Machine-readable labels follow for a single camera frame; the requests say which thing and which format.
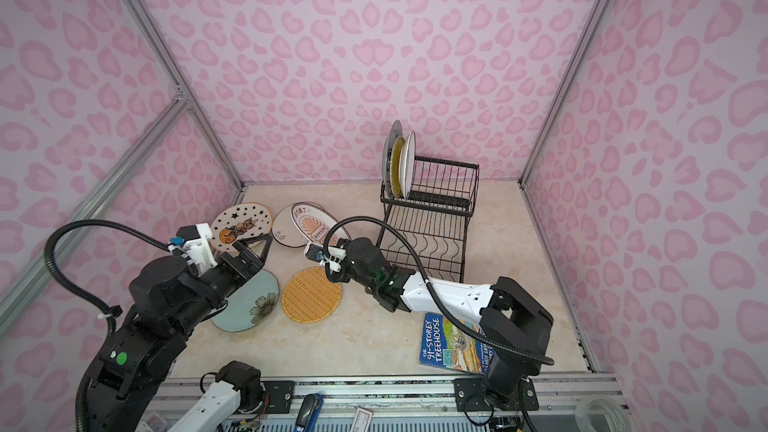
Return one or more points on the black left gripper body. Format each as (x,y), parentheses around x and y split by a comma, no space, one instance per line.
(233,274)

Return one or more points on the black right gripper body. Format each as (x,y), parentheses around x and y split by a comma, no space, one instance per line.
(349,267)

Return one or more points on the white plate orange sun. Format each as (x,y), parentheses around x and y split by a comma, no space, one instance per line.
(313,222)

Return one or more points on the black wire dish rack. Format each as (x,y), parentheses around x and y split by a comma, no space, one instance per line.
(435,216)

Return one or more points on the yellow-green woven plate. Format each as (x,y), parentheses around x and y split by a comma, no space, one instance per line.
(394,167)

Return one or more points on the white plate black rings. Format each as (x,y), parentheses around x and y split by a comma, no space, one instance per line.
(408,162)

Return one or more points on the large grey-green plate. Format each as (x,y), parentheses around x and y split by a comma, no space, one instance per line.
(395,133)

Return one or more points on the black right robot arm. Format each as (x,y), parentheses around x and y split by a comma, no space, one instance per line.
(511,322)

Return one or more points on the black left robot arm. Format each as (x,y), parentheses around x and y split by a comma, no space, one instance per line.
(172,295)

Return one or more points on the star pattern cat plate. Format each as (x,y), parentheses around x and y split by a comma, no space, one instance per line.
(241,221)

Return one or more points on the light blue flower plate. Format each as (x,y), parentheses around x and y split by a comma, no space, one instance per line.
(250,305)

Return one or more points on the orange woven plate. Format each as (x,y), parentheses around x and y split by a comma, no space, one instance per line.
(309,297)

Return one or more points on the blue treehouse book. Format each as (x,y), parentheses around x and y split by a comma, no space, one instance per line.
(444,346)

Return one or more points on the white tape roll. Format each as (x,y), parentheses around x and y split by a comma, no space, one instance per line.
(601,414)

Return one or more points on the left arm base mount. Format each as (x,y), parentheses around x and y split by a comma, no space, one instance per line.
(270,397)

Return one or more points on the aluminium frame rail front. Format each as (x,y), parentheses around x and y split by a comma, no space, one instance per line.
(386,403)

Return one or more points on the blue black tool handle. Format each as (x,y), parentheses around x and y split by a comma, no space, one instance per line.
(308,413)

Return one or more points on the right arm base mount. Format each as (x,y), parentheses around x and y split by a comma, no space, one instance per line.
(471,395)

